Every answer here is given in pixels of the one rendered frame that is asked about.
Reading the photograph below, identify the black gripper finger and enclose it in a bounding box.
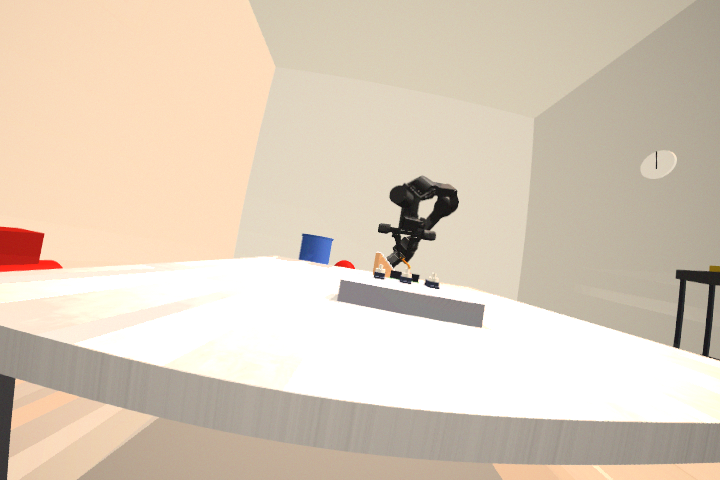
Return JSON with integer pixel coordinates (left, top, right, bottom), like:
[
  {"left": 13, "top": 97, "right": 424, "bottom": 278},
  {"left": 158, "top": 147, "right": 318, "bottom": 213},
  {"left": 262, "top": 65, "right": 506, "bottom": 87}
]
[
  {"left": 392, "top": 234, "right": 401, "bottom": 257},
  {"left": 405, "top": 237, "right": 420, "bottom": 258}
]

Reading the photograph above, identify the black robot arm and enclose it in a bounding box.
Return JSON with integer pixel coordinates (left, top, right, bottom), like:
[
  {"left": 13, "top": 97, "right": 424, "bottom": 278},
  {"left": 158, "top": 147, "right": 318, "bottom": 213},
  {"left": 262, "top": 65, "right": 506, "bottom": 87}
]
[{"left": 385, "top": 176, "right": 459, "bottom": 268}]

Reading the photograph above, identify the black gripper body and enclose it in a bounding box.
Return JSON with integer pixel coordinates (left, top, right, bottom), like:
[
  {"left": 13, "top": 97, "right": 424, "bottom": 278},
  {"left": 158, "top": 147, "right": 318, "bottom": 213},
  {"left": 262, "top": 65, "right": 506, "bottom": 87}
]
[{"left": 378, "top": 209, "right": 436, "bottom": 241}]

